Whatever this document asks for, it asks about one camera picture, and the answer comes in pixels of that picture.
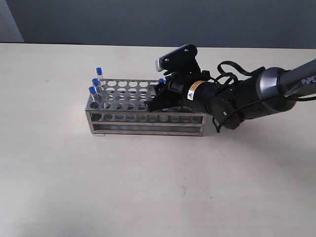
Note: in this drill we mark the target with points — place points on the stainless steel test tube rack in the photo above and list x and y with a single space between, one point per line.
121 110

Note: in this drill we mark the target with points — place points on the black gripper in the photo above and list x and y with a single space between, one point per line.
173 92

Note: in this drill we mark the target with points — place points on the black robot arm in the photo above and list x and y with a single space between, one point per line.
235 95

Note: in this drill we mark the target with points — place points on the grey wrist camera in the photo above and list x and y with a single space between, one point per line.
180 59

